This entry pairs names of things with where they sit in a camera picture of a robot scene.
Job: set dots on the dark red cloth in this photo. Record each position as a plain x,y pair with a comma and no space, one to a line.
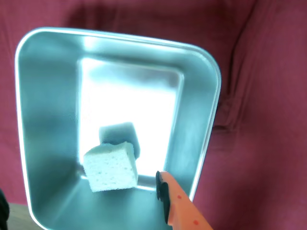
263,95

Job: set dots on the beige sponge cube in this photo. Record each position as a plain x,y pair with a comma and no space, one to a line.
110,167

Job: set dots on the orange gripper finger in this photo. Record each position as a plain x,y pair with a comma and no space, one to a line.
182,206

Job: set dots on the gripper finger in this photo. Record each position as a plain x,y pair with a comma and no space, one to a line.
3,208

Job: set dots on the rectangular metal tray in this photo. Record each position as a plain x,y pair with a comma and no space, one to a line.
48,119

